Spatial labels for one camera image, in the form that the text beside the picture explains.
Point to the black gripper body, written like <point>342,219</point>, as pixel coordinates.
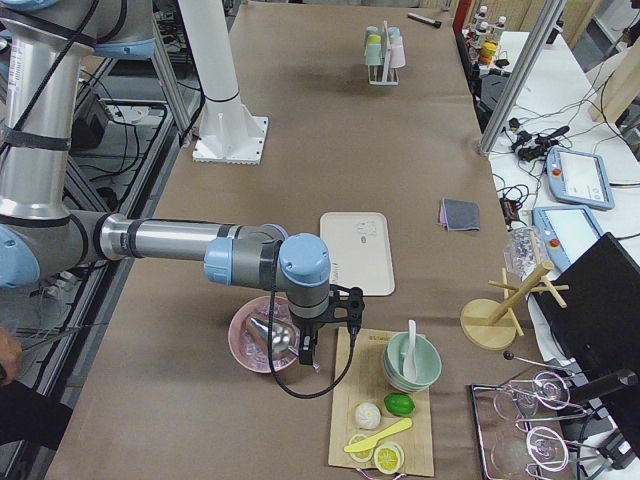
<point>309,325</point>

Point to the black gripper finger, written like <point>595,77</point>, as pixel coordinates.
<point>307,350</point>

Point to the green cup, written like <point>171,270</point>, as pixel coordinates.
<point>373,56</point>

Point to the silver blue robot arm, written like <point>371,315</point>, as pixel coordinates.
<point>40,236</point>

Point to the cream rabbit tray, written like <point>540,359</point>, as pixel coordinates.
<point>359,250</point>

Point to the pink cup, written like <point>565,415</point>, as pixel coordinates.
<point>397,53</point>

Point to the light blue cup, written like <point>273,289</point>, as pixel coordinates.
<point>394,35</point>

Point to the metal ice scoop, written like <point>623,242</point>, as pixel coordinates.
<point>282,341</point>

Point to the pink bowl with ice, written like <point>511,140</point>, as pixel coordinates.
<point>242,346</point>

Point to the wooden cutting board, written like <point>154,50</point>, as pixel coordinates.
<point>365,382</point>

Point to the white steamed bun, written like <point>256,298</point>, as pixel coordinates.
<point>367,416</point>

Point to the white ceramic spoon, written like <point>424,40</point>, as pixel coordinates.
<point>409,361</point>

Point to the green lime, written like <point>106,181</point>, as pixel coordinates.
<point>399,404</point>

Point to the yellow plastic knife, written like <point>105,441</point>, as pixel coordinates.
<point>370,442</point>

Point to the stacked green bowls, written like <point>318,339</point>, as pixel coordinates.
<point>429,365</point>

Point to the lemon slice under knife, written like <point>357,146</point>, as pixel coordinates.
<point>363,456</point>

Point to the lemon half slice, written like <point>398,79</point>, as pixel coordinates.
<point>389,458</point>

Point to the wooden mug tree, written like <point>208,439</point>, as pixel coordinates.
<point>493,325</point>

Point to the folded grey cloth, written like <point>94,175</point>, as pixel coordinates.
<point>458,215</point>

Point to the clear plastic glass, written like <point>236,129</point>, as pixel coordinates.
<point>522,251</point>

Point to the near teach pendant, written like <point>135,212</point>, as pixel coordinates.
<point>567,232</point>

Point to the teach pendant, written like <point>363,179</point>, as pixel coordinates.
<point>567,232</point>
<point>578,178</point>

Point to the black monitor box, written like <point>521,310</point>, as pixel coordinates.
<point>599,327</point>

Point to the far teach pendant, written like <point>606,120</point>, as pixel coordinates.
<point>578,178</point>

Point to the metal tube black cap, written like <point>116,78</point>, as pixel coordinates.
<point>424,20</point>

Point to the black camera bracket wrist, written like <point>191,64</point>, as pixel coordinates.
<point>346,305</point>

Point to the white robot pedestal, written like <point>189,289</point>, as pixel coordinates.
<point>228,132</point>

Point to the black wire glass rack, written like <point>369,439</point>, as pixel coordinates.
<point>531,428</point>

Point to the white wire cup rack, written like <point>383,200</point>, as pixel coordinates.
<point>383,75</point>

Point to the aluminium frame post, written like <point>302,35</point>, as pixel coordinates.
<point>549,14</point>

